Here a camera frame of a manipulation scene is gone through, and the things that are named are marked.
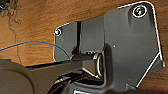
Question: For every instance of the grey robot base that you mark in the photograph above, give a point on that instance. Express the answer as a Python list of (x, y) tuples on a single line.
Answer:
[(133, 40)]

